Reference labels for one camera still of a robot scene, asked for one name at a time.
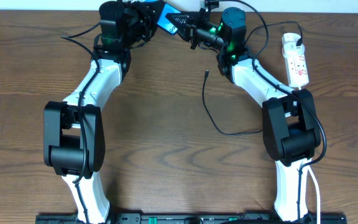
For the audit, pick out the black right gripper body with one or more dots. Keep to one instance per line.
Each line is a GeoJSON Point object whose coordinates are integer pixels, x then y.
{"type": "Point", "coordinates": [204, 32]}

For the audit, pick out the white power strip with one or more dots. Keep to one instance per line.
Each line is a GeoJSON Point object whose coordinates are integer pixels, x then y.
{"type": "Point", "coordinates": [296, 68]}

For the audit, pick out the blue Galaxy smartphone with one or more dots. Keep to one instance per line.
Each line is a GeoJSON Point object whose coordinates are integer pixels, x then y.
{"type": "Point", "coordinates": [164, 23]}

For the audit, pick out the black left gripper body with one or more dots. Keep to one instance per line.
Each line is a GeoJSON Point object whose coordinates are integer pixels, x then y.
{"type": "Point", "coordinates": [150, 16]}

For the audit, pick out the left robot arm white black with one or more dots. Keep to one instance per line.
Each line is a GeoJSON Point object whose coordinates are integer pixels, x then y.
{"type": "Point", "coordinates": [74, 143]}

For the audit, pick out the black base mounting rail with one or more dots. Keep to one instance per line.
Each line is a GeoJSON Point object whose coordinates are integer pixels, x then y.
{"type": "Point", "coordinates": [136, 218]}

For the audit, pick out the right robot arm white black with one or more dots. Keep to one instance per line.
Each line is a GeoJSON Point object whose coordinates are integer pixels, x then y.
{"type": "Point", "coordinates": [290, 127]}

